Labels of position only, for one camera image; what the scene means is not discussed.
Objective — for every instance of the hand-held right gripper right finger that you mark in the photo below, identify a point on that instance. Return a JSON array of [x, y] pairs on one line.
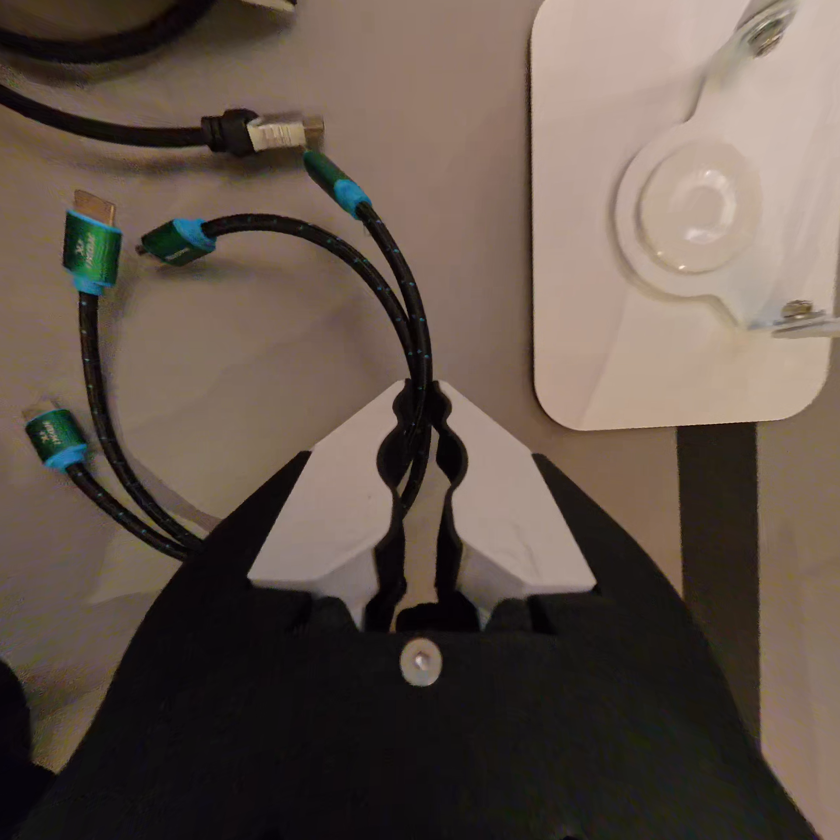
[[512, 512]]

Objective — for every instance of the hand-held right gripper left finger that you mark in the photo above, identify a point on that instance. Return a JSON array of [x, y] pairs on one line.
[[321, 512]]

